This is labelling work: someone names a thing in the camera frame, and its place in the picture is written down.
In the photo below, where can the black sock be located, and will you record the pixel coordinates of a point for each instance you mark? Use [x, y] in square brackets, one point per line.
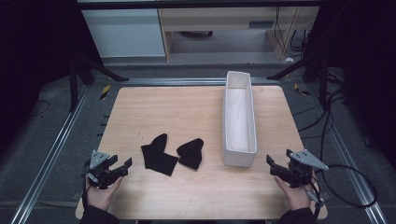
[157, 155]
[191, 154]

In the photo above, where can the long white storage box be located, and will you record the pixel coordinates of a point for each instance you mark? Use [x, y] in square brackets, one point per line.
[239, 124]

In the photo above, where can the aluminium floor rail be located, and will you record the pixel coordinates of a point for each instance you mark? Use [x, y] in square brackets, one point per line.
[49, 155]
[351, 174]
[174, 81]

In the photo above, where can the person's right hand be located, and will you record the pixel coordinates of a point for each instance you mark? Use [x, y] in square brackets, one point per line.
[295, 196]

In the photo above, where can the grey tape piece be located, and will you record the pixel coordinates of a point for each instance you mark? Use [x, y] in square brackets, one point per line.
[77, 195]
[325, 195]

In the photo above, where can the white cabinet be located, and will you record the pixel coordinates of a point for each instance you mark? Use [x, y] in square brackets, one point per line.
[124, 32]

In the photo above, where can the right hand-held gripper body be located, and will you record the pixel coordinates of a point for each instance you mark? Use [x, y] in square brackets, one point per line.
[306, 161]

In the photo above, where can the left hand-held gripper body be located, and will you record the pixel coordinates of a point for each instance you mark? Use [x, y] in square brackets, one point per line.
[98, 160]

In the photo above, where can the person's left hand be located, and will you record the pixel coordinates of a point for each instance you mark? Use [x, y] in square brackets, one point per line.
[101, 196]

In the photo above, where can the black metal stand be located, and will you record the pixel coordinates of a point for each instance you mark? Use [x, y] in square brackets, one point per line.
[74, 81]
[314, 67]

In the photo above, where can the yellow black tape strip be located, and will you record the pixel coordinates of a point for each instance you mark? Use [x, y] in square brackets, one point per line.
[105, 92]
[300, 90]

